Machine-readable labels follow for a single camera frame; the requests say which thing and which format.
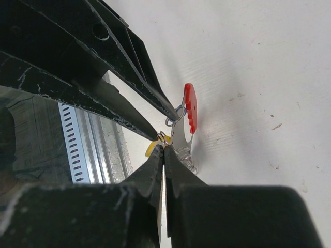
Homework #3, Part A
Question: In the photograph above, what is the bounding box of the blue tag key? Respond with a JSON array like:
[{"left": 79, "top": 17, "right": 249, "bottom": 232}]
[{"left": 165, "top": 104, "right": 186, "bottom": 127}]

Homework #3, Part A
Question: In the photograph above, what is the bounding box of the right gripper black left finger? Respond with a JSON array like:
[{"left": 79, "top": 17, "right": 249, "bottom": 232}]
[{"left": 1, "top": 145, "right": 164, "bottom": 247}]

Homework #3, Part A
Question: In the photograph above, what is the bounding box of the white slotted cable duct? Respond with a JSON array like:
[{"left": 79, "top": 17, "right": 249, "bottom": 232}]
[{"left": 58, "top": 103, "right": 90, "bottom": 183}]

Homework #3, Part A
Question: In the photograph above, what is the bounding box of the yellow tag silver key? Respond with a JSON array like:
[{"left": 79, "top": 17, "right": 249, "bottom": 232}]
[{"left": 145, "top": 131, "right": 171, "bottom": 158}]

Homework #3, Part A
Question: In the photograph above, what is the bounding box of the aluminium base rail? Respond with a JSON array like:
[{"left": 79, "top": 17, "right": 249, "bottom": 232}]
[{"left": 75, "top": 109, "right": 132, "bottom": 184}]

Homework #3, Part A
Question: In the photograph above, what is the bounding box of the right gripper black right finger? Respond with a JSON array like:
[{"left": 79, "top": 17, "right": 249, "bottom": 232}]
[{"left": 164, "top": 146, "right": 322, "bottom": 247}]

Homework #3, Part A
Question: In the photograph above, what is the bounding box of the red handled keyring holder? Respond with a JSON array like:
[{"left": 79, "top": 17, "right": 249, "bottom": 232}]
[{"left": 165, "top": 83, "right": 198, "bottom": 174}]

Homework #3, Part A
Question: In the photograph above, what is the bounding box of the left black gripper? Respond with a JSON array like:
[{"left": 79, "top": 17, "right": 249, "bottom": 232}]
[{"left": 1, "top": 1, "right": 179, "bottom": 141}]

